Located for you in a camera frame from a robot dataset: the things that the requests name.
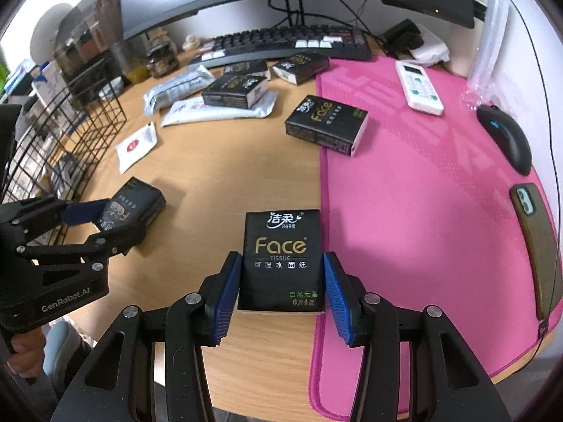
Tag wooden desktop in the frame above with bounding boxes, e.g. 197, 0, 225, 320
44, 39, 511, 422

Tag blue and white drink carton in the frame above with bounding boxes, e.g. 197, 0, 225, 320
32, 62, 89, 110

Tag smoked acrylic storage box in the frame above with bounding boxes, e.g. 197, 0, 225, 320
53, 0, 126, 75

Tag clear plastic bags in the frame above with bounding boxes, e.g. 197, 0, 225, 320
466, 0, 511, 97

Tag glass jar with yellow contents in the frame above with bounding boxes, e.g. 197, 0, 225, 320
112, 37, 150, 84

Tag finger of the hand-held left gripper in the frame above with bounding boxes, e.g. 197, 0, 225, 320
2, 199, 110, 248
18, 229, 144, 274

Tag silver wet wipes packet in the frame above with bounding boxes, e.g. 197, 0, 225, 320
144, 64, 216, 116

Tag person's left hand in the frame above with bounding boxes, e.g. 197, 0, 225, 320
6, 327, 47, 379

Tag dark jar with black lid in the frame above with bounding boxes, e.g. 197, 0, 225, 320
146, 44, 180, 79

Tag black tissue packet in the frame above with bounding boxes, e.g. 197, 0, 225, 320
238, 209, 327, 316
93, 177, 167, 258

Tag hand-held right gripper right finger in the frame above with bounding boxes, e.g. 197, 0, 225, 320
323, 252, 515, 422

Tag pink desk mat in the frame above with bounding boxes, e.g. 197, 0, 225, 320
308, 55, 555, 414

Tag black power adapter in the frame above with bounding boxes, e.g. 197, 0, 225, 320
382, 18, 425, 56

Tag white wipe packet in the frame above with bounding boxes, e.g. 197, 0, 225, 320
160, 90, 279, 128

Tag white remote control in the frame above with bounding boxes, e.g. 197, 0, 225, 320
394, 59, 445, 116

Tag phone in brown case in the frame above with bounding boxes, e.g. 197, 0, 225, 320
509, 182, 563, 321

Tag thin black cable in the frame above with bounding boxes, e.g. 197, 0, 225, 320
506, 0, 556, 361

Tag black computer mouse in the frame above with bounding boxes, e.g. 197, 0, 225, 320
476, 104, 533, 177

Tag pile of black tissue packs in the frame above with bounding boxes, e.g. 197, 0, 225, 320
201, 52, 369, 158

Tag black mechanical keyboard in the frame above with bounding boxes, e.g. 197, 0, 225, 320
189, 25, 374, 69

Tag white round disc on stand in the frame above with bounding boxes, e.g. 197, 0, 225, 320
30, 4, 75, 64

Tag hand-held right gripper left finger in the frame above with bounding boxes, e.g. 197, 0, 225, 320
50, 250, 244, 422

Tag blue tissue pack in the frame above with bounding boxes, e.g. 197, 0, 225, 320
4, 64, 38, 93

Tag white sachet with red circle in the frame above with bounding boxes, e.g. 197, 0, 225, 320
115, 123, 158, 174

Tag black wire basket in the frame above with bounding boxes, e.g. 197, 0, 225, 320
0, 48, 128, 247

